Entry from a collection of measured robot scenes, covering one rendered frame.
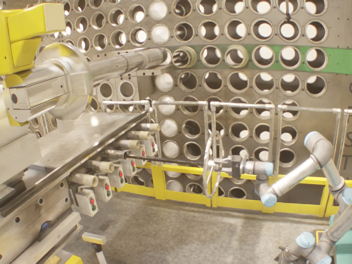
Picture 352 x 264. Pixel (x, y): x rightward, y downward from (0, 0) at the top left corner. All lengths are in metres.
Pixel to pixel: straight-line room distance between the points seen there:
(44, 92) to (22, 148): 0.32
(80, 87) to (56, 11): 0.38
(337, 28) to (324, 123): 1.03
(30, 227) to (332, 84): 2.88
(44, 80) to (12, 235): 0.77
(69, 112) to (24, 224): 0.63
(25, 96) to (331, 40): 2.67
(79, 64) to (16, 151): 0.50
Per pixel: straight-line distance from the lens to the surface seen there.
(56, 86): 1.21
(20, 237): 1.49
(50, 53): 1.36
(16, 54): 1.09
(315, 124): 3.08
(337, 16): 2.96
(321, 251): 1.26
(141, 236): 2.40
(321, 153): 1.44
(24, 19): 1.04
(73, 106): 1.32
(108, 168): 1.63
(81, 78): 1.19
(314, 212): 2.60
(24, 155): 1.35
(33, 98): 1.12
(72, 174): 1.62
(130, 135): 2.09
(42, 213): 1.55
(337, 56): 2.96
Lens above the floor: 1.59
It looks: 21 degrees down
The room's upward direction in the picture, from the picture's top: 5 degrees counter-clockwise
